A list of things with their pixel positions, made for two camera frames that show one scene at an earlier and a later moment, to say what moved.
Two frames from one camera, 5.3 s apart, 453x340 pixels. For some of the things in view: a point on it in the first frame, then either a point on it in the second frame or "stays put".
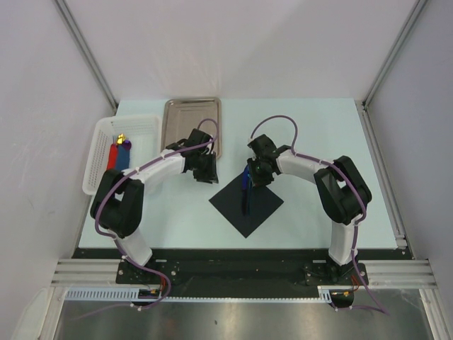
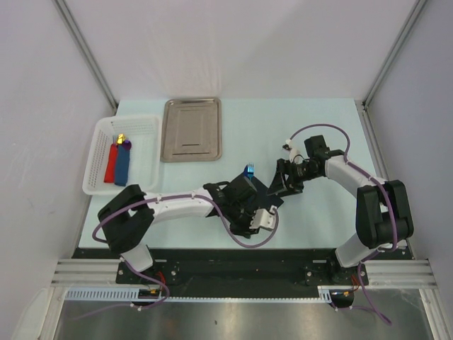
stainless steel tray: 180,115 stays put
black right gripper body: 260,176 to 305,172
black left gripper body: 204,152 to 240,218
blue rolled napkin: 123,157 stays put
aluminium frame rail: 88,273 stays put
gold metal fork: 120,139 stays put
